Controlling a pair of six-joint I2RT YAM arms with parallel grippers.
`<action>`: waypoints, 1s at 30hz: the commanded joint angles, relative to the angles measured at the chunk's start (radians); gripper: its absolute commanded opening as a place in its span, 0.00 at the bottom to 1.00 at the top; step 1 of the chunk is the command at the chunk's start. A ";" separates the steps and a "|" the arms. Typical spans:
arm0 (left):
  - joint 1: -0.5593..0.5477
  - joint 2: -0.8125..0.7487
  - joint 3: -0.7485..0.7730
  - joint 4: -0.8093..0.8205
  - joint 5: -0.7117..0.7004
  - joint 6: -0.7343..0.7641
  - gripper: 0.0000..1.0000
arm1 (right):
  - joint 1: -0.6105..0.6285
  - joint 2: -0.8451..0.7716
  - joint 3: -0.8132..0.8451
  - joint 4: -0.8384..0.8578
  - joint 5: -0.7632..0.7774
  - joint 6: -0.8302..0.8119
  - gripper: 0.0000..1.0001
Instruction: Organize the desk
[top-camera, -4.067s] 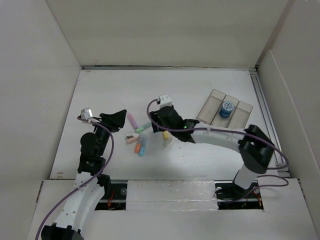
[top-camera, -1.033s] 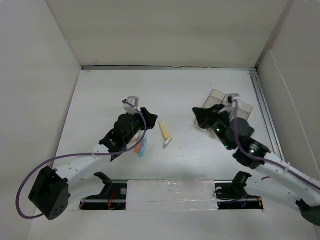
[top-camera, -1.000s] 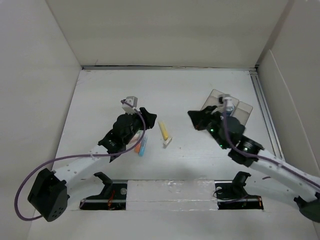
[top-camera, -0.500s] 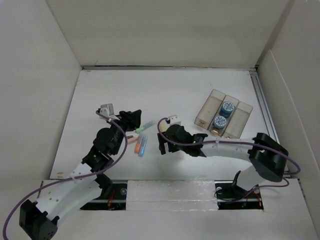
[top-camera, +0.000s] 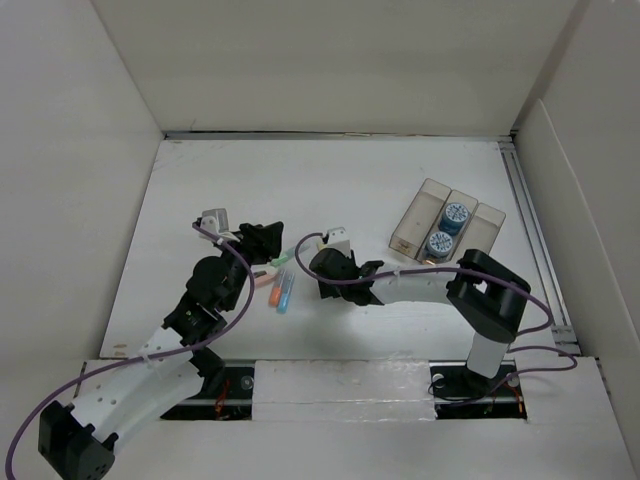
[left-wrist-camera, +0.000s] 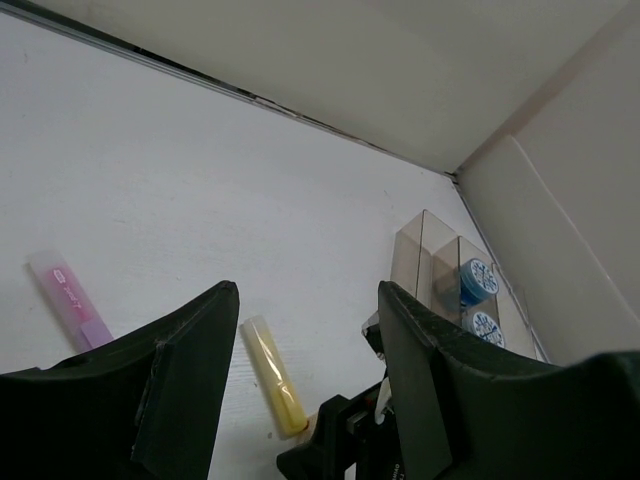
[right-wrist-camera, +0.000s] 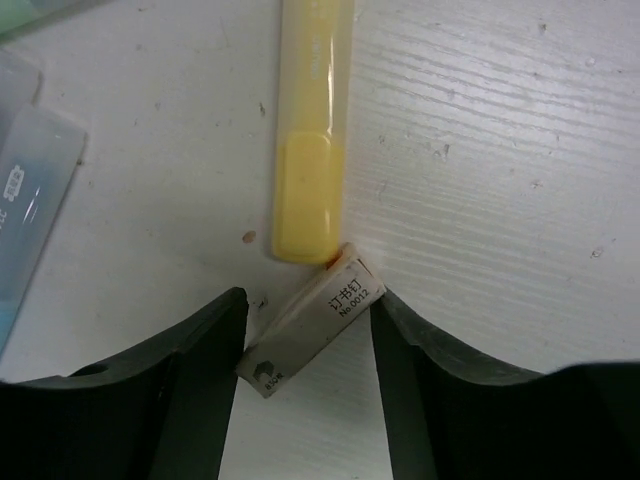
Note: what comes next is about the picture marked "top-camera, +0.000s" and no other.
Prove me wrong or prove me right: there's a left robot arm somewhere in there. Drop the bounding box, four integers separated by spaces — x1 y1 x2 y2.
38 220 284 479

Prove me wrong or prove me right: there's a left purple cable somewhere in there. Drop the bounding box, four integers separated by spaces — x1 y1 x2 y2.
2 222 254 479

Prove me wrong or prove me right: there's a blue patterned tape roll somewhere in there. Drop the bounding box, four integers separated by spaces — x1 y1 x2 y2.
424 231 454 260

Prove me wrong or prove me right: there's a clear three-compartment organizer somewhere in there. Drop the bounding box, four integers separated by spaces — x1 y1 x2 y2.
389 178 506 265

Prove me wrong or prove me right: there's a green highlighter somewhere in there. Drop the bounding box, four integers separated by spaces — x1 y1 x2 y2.
270 250 295 267

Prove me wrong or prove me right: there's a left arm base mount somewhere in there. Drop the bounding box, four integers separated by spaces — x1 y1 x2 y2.
161 359 256 421

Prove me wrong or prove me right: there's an orange highlighter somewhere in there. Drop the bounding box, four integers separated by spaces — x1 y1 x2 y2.
268 269 286 307

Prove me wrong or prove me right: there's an aluminium rail right side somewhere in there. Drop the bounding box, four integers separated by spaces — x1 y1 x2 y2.
498 138 582 355

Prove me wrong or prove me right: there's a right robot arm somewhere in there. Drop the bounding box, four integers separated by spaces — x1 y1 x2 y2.
309 248 531 394

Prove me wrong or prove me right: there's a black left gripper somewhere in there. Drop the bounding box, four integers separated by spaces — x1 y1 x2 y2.
214 221 280 311

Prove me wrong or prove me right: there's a pink eraser block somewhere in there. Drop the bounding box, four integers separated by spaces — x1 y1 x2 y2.
253 266 279 288

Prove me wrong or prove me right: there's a blue highlighter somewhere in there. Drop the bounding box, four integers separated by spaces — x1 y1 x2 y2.
276 270 295 314

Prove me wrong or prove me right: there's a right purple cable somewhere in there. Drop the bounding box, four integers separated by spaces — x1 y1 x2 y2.
294 230 579 401

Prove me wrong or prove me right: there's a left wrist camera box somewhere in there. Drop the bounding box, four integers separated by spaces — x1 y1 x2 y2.
199 208 229 235

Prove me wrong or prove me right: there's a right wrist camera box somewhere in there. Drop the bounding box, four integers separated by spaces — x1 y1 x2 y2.
322 227 351 258

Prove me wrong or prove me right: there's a purple cable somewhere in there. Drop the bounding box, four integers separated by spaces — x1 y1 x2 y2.
2 222 254 479
294 230 579 401

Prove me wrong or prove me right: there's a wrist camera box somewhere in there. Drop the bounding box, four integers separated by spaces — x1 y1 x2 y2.
199 208 229 235
322 227 351 258

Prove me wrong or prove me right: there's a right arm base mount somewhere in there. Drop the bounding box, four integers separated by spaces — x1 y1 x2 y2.
428 363 527 420

